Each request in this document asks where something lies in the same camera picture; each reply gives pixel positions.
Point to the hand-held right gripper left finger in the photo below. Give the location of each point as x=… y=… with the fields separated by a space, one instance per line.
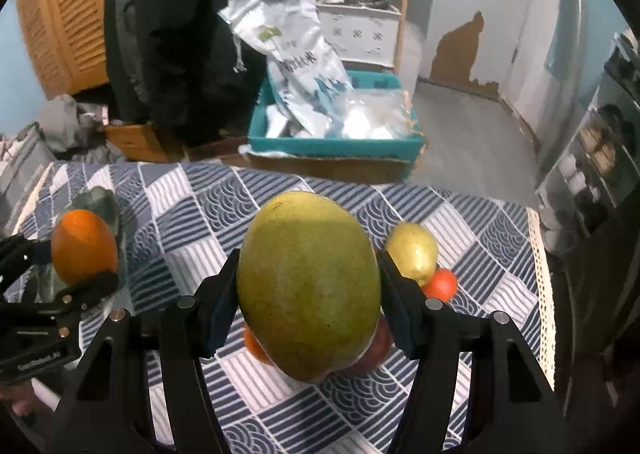
x=220 y=306

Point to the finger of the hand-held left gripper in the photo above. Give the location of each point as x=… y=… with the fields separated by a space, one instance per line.
x=22 y=251
x=92 y=284

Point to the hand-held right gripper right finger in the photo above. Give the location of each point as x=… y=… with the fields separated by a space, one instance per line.
x=400 y=314

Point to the large orange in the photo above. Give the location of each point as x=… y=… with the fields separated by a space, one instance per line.
x=82 y=246

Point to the red-orange round fruit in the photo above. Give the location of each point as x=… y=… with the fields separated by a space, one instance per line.
x=375 y=351

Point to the small orange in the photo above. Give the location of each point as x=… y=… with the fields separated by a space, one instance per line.
x=255 y=346

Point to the yellow lemon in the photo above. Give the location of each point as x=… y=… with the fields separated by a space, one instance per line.
x=411 y=251

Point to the round glass plate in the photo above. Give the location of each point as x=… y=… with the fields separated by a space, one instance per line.
x=102 y=206

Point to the large green mango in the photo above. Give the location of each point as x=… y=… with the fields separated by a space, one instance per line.
x=307 y=284

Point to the person's left hand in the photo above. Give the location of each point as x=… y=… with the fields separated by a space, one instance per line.
x=12 y=401

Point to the small red tomato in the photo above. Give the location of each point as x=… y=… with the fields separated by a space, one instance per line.
x=442 y=286

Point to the blue white patterned tablecloth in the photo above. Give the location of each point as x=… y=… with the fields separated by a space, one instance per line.
x=200 y=214

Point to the grey clothes pile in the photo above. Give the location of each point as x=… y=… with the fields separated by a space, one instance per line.
x=70 y=126

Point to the wooden drawer box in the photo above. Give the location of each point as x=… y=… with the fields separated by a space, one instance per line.
x=135 y=141

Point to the brown cardboard box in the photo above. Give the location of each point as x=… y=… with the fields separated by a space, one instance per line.
x=325 y=169

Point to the teal storage box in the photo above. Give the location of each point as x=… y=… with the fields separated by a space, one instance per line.
x=340 y=149

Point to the clear plastic bag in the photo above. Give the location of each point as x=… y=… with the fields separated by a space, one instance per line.
x=372 y=114

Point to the wooden louvered cabinet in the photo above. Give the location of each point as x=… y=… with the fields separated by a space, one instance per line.
x=65 y=9

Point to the glass display cabinet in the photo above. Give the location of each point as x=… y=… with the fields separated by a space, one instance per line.
x=595 y=159

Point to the white printed plastic bag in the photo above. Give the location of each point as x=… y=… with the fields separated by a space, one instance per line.
x=295 y=59

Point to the dark hanging coats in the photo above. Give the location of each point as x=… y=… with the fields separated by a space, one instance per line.
x=175 y=34

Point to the white perforated basket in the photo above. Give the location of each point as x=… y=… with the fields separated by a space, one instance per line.
x=360 y=34

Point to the wooden shelf rack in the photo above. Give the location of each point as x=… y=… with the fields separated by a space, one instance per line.
x=300 y=9

